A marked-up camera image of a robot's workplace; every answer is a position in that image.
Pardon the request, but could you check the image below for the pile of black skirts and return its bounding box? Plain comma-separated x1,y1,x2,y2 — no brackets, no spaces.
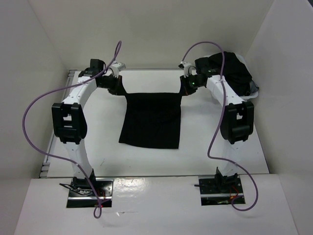
202,51,253,97

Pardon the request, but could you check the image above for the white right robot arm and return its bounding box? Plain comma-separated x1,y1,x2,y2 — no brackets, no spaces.
179,53,254,192

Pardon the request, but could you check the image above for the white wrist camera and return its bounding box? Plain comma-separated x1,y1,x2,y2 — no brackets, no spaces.
179,61,193,78
109,62,126,77

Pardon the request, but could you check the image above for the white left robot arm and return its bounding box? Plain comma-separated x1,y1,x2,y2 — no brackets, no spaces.
51,59,126,196

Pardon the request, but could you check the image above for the white perforated plastic basket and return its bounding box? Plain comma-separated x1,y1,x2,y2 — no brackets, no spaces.
236,54,259,101

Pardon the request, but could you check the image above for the grey cloth in basket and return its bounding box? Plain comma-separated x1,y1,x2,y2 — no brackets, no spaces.
246,80,259,96

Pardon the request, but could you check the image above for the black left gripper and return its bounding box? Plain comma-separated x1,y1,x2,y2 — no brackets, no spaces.
98,73,127,96

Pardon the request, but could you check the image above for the black skirt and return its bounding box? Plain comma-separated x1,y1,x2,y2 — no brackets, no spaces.
119,93,182,149

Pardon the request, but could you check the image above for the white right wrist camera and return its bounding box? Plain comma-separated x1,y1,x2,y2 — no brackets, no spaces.
179,61,193,78

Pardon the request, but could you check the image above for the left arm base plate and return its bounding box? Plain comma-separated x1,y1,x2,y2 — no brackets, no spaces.
59,178,113,209

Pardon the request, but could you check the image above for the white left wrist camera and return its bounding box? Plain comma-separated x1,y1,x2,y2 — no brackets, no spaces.
109,62,126,77

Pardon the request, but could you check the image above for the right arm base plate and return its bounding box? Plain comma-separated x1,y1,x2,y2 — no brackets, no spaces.
194,176,246,206

